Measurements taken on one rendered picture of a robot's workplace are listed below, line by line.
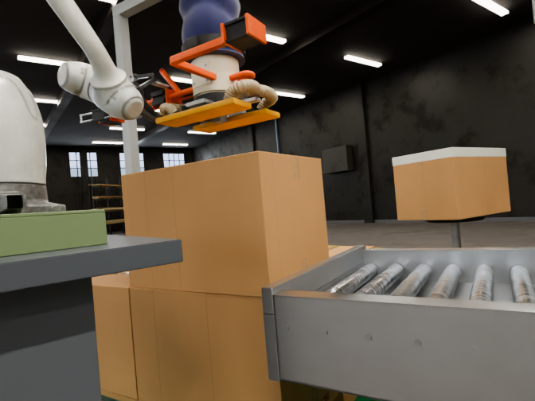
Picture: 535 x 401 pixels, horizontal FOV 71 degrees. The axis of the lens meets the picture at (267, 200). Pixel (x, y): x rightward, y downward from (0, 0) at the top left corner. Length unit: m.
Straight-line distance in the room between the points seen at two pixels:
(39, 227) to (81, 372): 0.27
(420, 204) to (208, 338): 1.59
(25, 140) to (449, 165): 2.00
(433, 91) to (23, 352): 9.81
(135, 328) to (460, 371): 1.05
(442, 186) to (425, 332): 1.63
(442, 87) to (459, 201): 7.82
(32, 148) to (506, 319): 0.87
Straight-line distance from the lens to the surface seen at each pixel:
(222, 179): 1.09
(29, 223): 0.74
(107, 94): 1.19
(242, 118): 1.38
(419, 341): 0.77
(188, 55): 1.14
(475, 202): 2.46
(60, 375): 0.79
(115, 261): 0.64
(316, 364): 0.86
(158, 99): 1.53
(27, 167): 0.81
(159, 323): 1.36
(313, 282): 1.05
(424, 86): 10.25
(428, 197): 2.38
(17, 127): 0.82
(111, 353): 1.61
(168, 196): 1.25
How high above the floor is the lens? 0.80
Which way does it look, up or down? level
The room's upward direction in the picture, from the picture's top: 5 degrees counter-clockwise
